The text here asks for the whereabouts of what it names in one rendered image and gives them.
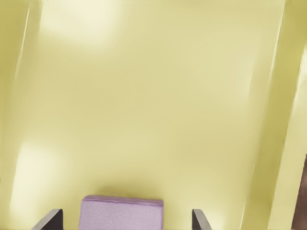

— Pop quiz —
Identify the lilac rectangular sponge block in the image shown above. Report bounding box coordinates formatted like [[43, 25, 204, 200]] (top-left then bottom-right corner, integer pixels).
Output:
[[79, 195, 165, 230]]

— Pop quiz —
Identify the pale yellow tray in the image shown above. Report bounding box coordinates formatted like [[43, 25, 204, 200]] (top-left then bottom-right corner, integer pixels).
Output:
[[0, 0, 307, 230]]

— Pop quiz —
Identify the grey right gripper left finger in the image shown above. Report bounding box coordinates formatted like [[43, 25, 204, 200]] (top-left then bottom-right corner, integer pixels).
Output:
[[30, 208, 64, 230]]

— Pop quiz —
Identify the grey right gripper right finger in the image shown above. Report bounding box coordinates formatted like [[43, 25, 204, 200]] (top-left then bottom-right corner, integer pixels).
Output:
[[191, 208, 213, 230]]

